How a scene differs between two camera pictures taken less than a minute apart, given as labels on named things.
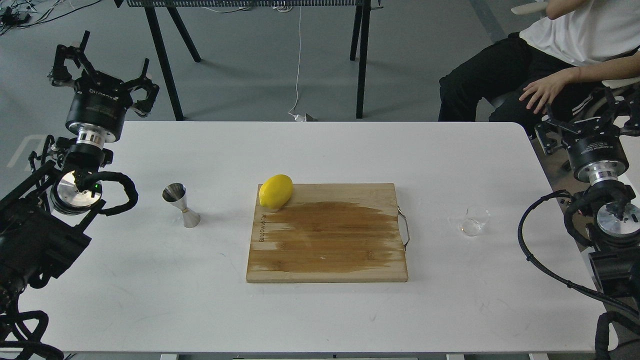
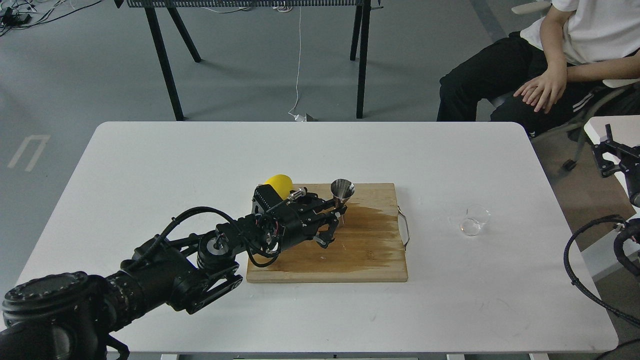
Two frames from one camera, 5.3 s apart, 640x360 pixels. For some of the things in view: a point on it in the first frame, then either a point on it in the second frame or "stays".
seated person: x=552 y=70 stays
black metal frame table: x=359 y=42 stays
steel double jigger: x=175 y=193 to x=342 y=189
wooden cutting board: x=348 y=232 stays
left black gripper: x=99 y=101 to x=295 y=219
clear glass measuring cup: x=475 y=219 stays
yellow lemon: x=276 y=191 stays
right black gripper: x=598 y=155 to x=610 y=154
